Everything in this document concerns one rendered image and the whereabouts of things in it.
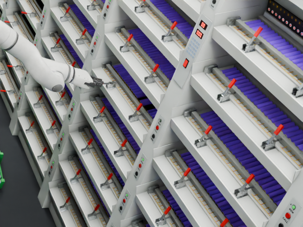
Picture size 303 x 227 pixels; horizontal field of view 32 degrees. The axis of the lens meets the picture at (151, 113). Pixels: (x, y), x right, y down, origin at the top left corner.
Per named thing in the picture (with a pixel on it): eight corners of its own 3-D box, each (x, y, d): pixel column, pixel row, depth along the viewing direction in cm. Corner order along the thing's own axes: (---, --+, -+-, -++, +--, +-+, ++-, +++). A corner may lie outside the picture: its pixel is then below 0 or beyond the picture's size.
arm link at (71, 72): (56, 75, 237) (62, 76, 239) (62, 85, 231) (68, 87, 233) (64, 60, 234) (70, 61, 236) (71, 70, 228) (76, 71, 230)
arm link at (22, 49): (21, 52, 200) (71, 86, 224) (15, 25, 210) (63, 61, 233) (4, 65, 203) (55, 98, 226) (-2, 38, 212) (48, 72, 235)
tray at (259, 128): (288, 194, 154) (299, 160, 146) (190, 84, 196) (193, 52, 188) (341, 175, 162) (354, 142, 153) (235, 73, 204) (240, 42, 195)
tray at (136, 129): (142, 151, 221) (143, 134, 215) (91, 76, 263) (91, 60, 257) (184, 139, 229) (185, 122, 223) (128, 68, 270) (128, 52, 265)
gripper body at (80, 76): (61, 74, 239) (81, 80, 246) (67, 87, 231) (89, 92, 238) (67, 61, 236) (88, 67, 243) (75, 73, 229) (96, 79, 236)
